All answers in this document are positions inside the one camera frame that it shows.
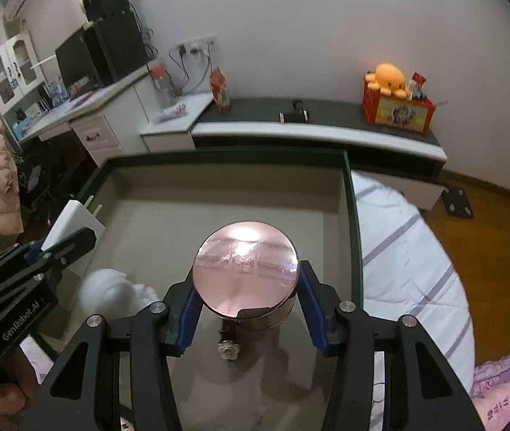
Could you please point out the white desk with drawers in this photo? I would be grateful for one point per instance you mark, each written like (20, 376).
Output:
(98, 134)

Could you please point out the black computer monitor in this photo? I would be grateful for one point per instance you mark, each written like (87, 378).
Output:
(75, 60)

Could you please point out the clear bottle red cap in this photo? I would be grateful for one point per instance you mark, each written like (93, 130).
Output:
(164, 85)

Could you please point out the black bathroom scale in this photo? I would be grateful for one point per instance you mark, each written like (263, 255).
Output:
(457, 202)

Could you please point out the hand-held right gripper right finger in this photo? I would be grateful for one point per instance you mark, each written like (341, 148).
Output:
(313, 314)

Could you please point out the white corner cabinet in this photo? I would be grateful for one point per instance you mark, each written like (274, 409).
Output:
(169, 130)

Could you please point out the white charger block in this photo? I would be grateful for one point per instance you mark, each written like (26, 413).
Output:
(73, 217)

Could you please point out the dark green box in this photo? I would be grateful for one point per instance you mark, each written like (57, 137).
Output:
(237, 197)

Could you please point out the white wall power strip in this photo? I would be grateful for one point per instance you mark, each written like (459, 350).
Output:
(196, 42)

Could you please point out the black office chair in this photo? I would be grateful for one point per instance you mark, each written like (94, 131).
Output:
(35, 175)

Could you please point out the black computer tower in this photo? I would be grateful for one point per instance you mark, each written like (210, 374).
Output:
(115, 49)

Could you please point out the papers on desk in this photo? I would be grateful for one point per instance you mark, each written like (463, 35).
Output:
(82, 101)

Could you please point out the metal flower charm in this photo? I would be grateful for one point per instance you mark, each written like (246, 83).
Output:
(229, 349)

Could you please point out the orange plush octopus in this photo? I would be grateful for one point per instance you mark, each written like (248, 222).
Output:
(389, 78)

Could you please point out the red snack bag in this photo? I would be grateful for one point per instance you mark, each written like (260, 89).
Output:
(221, 90)

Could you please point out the red white packets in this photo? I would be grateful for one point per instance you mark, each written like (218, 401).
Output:
(418, 85)

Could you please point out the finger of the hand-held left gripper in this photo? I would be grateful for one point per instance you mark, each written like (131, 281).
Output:
(73, 244)
(34, 251)

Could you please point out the black storage box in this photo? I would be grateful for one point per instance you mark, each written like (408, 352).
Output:
(106, 0)

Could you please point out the white glass door cabinet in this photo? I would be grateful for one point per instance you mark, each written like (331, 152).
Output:
(12, 67)

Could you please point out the purple printed blanket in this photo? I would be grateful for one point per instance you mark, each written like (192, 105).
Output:
(501, 381)

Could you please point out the round pink metal tin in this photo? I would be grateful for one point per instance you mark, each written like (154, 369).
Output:
(246, 260)

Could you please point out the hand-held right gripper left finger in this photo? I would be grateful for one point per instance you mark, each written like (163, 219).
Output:
(187, 318)

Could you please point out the person's left hand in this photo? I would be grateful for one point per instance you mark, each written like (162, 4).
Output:
(17, 377)

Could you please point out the dark top low cabinet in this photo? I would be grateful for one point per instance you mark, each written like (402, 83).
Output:
(326, 112)

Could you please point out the red printed storage box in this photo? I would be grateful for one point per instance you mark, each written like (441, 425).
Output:
(398, 114)

